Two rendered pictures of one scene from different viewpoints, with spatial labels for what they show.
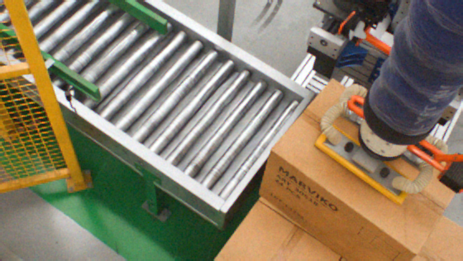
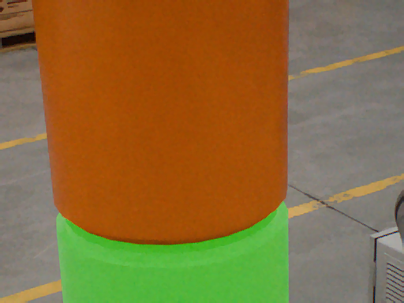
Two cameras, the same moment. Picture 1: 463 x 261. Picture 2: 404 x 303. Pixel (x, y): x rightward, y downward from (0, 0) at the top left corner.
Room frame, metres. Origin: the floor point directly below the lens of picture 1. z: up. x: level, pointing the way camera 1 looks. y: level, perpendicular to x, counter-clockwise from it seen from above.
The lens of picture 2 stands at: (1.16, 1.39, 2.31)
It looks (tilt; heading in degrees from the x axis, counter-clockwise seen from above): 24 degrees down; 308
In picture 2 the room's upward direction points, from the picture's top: 3 degrees counter-clockwise
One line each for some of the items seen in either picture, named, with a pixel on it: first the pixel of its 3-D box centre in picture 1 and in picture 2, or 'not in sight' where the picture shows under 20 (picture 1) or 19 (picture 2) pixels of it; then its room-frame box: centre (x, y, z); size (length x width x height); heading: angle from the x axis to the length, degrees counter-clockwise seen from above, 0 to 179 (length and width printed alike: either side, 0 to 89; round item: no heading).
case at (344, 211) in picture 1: (357, 182); not in sight; (1.02, -0.43, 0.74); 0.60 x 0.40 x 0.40; 63
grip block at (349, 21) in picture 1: (355, 28); not in sight; (1.39, -0.28, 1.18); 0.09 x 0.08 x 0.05; 152
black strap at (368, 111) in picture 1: (402, 107); not in sight; (1.02, -0.43, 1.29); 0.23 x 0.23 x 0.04
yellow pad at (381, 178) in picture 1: (365, 161); not in sight; (0.93, -0.38, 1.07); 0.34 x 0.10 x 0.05; 62
